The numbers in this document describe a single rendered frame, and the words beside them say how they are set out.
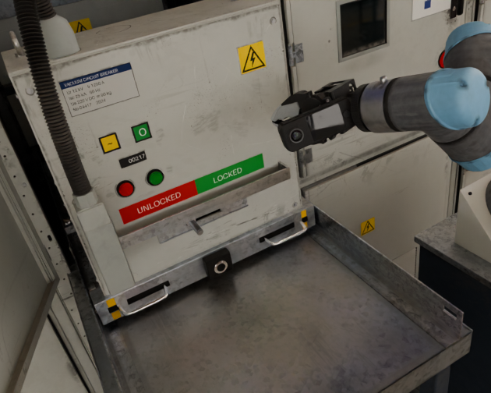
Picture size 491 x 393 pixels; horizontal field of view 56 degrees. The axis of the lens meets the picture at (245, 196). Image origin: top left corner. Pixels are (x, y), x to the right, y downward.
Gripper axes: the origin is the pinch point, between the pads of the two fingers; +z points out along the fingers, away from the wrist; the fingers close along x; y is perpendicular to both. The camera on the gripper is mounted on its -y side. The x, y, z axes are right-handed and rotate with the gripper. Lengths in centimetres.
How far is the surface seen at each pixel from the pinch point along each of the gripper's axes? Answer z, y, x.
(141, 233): 18.2, -24.9, -11.1
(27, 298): 47, -45, -20
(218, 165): 15.7, -4.8, -6.6
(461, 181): 27, 100, -65
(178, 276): 23.9, -19.9, -25.9
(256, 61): 7.8, 7.3, 10.0
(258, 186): 12.1, 0.1, -13.9
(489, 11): 9, 105, -7
